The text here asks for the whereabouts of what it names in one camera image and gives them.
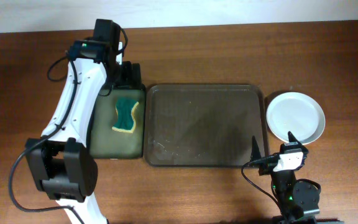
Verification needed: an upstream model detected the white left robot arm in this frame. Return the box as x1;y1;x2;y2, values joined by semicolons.
24;19;267;223

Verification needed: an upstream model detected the yellow green sponge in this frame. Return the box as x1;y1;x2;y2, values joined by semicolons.
112;98;139;133

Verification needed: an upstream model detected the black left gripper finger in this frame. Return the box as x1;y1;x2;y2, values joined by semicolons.
121;61;132;87
132;63;142;87

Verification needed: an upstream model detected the dark brown serving tray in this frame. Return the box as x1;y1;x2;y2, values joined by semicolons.
144;84;269;167

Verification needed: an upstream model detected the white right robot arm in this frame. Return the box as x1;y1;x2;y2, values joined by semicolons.
258;132;321;223

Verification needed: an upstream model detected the black tray with water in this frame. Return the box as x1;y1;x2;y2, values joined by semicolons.
88;90;145;159

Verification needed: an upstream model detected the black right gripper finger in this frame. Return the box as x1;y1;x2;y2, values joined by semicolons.
288;131;308;152
250;136;262;161

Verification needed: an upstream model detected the grey plate with red stain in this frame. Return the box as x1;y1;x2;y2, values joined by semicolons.
266;92;326;145

